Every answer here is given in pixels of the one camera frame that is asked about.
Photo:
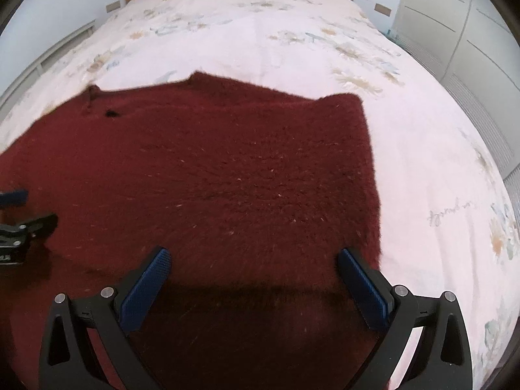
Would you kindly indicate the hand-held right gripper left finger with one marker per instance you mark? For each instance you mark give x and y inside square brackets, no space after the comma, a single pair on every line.
[148,278]

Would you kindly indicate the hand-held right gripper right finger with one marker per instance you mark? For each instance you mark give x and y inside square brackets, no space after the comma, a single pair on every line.
[361,282]

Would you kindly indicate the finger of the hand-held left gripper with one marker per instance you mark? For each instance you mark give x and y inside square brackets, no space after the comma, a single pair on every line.
[30,227]
[14,198]

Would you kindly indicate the dark red towel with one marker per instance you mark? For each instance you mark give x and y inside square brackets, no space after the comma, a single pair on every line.
[223,170]

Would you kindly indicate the floral bed cover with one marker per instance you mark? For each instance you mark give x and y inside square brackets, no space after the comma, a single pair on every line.
[264,40]

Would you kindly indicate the white wardrobe doors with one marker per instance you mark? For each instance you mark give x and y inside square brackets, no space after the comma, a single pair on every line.
[447,12]

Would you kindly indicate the wall outlet plate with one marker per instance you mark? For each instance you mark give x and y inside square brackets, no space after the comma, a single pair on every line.
[113,6]
[383,9]

